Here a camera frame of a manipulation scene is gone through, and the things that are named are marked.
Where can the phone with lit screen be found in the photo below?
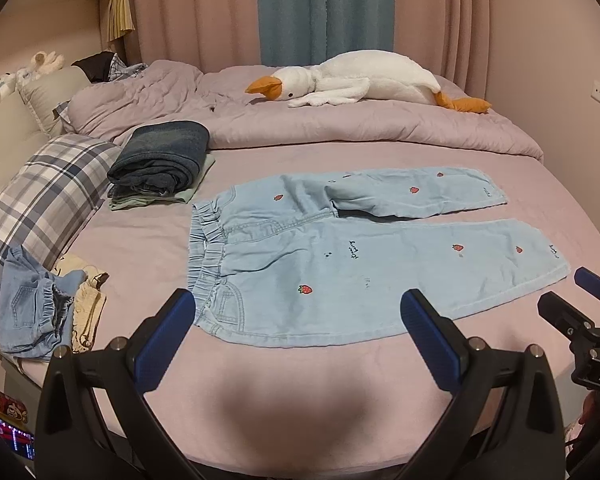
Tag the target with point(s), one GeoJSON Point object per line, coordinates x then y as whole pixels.
{"type": "Point", "coordinates": [15, 437]}

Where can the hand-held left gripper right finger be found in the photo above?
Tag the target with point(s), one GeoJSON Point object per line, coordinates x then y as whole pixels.
{"type": "Point", "coordinates": [431, 345]}

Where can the bed with pink sheet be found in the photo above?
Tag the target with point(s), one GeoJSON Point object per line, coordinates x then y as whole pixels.
{"type": "Point", "coordinates": [290, 400]}

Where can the beige pillow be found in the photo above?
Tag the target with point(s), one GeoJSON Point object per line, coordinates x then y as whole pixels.
{"type": "Point", "coordinates": [50, 95]}
{"type": "Point", "coordinates": [5, 135]}

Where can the folded pale green garment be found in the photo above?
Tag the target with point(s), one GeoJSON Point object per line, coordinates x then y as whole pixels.
{"type": "Point", "coordinates": [190, 191]}

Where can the lilac duvet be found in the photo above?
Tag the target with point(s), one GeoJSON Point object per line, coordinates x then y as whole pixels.
{"type": "Point", "coordinates": [330, 125]}

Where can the plaid shirt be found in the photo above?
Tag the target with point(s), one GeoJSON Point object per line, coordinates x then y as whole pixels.
{"type": "Point", "coordinates": [127, 69]}

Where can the white goose plush toy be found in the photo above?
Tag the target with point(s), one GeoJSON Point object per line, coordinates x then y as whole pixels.
{"type": "Point", "coordinates": [370, 77]}

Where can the plaid pillow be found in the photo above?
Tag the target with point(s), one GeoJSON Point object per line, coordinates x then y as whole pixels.
{"type": "Point", "coordinates": [45, 200]}

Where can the light blue denim shorts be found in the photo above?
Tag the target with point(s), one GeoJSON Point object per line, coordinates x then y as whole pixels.
{"type": "Point", "coordinates": [27, 310]}

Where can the red printed box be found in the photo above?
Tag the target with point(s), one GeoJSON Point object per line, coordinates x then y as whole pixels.
{"type": "Point", "coordinates": [12, 407]}

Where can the folded dark blue jeans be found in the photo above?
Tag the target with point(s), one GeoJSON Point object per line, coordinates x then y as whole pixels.
{"type": "Point", "coordinates": [162, 157]}

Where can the cream bunny plush toy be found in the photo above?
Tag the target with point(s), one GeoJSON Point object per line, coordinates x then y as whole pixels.
{"type": "Point", "coordinates": [42, 64]}

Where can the yellow pleated cloth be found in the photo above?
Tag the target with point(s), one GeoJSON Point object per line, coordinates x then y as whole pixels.
{"type": "Point", "coordinates": [120, 12]}

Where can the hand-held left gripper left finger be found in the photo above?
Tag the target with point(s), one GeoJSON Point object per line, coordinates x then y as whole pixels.
{"type": "Point", "coordinates": [164, 342]}

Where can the white dog plush toy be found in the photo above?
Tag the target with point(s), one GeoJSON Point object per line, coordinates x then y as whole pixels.
{"type": "Point", "coordinates": [0, 87]}

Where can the light blue strawberry pants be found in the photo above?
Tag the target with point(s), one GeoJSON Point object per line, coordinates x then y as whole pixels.
{"type": "Point", "coordinates": [380, 260]}

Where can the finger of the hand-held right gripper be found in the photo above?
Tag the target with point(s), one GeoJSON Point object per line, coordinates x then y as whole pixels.
{"type": "Point", "coordinates": [597, 282]}
{"type": "Point", "coordinates": [562, 315]}

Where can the cream garment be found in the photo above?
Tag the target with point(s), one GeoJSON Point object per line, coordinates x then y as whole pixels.
{"type": "Point", "coordinates": [87, 305]}

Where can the dark clothes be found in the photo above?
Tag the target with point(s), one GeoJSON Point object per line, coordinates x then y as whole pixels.
{"type": "Point", "coordinates": [95, 64]}

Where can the pink curtain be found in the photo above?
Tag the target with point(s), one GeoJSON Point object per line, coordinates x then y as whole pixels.
{"type": "Point", "coordinates": [195, 15]}
{"type": "Point", "coordinates": [440, 15]}

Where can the blue curtain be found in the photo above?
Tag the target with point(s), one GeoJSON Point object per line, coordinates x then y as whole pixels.
{"type": "Point", "coordinates": [325, 10]}

